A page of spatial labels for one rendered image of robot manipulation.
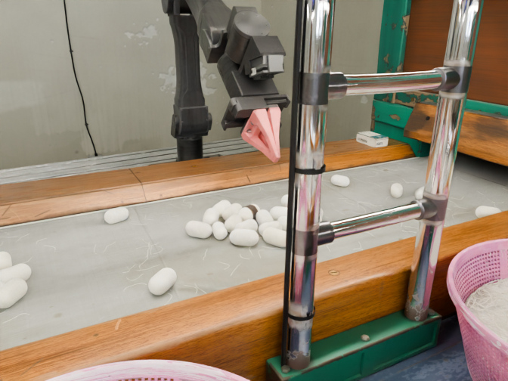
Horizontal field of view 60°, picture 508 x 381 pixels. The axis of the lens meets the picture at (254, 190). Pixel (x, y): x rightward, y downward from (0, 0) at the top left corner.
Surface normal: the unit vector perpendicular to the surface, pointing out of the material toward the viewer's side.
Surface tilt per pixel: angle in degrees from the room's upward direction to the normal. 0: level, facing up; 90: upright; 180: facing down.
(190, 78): 88
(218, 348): 90
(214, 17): 31
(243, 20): 40
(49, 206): 45
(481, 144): 66
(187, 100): 88
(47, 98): 90
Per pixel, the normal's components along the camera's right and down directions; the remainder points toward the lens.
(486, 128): -0.81, -0.23
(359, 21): -0.85, 0.18
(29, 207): 0.34, -0.43
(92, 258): 0.01, -0.93
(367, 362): 0.47, 0.32
